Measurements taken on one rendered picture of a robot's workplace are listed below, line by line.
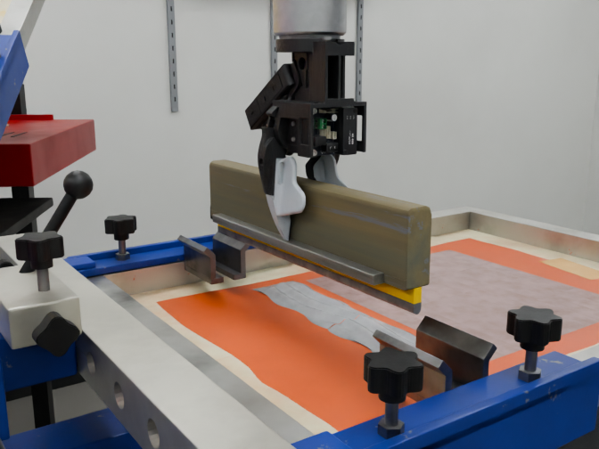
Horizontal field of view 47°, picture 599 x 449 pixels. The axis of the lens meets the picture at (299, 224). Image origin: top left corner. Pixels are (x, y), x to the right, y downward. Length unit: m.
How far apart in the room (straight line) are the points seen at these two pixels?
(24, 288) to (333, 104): 0.33
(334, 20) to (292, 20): 0.04
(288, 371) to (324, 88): 0.29
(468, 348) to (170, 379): 0.27
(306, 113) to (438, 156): 3.13
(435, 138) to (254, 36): 1.22
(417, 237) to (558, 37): 3.92
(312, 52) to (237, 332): 0.34
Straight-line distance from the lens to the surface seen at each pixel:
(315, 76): 0.69
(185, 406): 0.49
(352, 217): 0.66
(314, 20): 0.69
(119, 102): 2.79
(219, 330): 0.84
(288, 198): 0.72
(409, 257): 0.61
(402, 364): 0.50
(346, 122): 0.70
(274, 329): 0.83
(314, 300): 0.90
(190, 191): 2.94
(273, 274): 1.04
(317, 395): 0.68
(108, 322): 0.64
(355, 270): 0.65
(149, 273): 0.98
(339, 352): 0.77
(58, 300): 0.60
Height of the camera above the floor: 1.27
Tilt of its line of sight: 13 degrees down
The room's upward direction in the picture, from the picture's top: straight up
